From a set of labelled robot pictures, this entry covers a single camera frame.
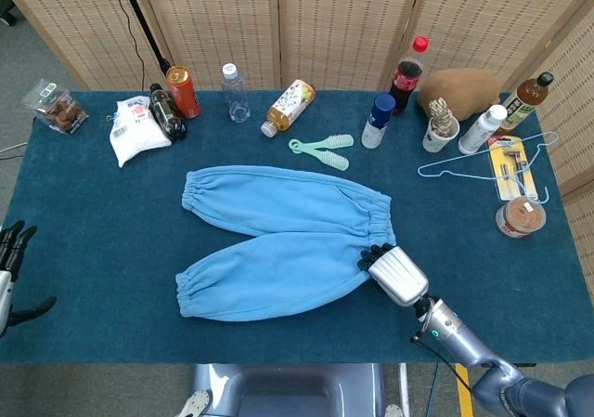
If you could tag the yellow tea bottle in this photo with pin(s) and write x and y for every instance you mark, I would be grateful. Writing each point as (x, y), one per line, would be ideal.
(290, 106)

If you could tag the yellow razor blister pack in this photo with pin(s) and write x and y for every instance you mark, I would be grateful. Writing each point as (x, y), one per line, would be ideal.
(512, 166)

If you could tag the white paper cup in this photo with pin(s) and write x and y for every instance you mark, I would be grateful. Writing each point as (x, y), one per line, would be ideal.
(436, 142)

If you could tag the white lotion bottle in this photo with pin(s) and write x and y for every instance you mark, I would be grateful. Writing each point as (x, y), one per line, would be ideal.
(480, 129)

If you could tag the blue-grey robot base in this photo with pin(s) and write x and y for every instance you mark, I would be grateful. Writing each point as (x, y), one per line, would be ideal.
(287, 389)

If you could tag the tall cola bottle red cap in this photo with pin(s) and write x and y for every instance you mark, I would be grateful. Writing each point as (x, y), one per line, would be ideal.
(406, 80)

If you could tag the small dark cola bottle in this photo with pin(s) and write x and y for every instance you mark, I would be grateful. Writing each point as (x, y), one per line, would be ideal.
(167, 113)

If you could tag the orange drink can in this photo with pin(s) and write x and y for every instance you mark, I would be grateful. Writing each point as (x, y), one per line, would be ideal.
(184, 94)

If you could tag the bamboo folding screen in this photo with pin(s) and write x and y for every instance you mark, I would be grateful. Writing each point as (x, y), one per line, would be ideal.
(343, 22)

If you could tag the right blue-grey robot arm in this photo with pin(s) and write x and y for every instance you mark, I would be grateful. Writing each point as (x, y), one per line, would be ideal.
(464, 338)

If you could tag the green label tea bottle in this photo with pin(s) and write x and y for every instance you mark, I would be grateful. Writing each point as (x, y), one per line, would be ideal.
(526, 101)

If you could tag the white bottle with blue cap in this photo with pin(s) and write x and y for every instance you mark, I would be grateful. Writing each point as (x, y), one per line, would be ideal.
(377, 122)

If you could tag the red can with clear lid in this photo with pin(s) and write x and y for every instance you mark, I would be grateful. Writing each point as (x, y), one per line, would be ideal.
(520, 217)

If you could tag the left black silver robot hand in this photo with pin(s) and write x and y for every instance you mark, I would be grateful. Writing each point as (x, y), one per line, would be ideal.
(3, 291)

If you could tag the light blue fleece pants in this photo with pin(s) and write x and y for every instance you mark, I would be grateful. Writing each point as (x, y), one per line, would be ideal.
(278, 259)

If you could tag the clear empty plastic bottle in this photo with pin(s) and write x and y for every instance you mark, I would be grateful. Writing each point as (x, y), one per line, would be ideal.
(236, 94)

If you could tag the white powder bag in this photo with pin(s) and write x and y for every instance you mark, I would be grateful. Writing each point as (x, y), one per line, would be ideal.
(137, 136)

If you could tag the clear box of brown cookies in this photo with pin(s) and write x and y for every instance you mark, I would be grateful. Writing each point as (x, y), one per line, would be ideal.
(58, 108)

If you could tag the dark teal table cloth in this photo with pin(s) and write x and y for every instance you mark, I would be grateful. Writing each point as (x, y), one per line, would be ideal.
(93, 250)

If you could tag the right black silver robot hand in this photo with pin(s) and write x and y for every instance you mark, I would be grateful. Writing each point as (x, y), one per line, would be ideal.
(399, 275)

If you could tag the black stand pole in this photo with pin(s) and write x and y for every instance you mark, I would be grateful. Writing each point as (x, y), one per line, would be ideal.
(144, 22)

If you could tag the white table leg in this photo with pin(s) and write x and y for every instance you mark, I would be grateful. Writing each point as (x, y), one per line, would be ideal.
(403, 384)

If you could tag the white perforated foot plate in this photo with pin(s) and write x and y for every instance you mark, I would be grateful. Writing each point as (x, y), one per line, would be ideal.
(196, 404)
(393, 411)

